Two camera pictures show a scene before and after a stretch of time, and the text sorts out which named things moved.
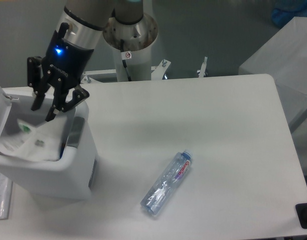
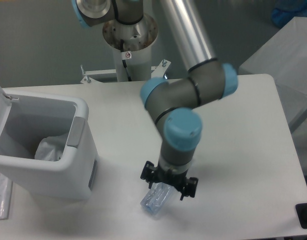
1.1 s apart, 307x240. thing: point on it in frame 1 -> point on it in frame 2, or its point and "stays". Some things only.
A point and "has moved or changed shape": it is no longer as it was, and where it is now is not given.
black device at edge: [305, 213] stays
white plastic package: [41, 143] has moved or changed shape
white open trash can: [57, 159] stays
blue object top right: [285, 10] stays
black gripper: [65, 63] -> [151, 174]
